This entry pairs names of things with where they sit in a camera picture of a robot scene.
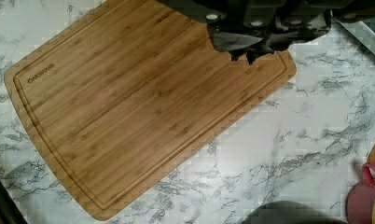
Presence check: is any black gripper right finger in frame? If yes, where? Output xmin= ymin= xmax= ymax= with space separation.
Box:
xmin=245 ymin=12 xmax=331 ymax=64

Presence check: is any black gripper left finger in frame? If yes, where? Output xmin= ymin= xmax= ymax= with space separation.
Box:
xmin=207 ymin=25 xmax=264 ymax=62

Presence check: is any bamboo cutting board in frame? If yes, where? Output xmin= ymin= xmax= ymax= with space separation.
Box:
xmin=5 ymin=0 xmax=297 ymax=220

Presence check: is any pink mug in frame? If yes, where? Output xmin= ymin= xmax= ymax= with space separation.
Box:
xmin=345 ymin=162 xmax=375 ymax=224

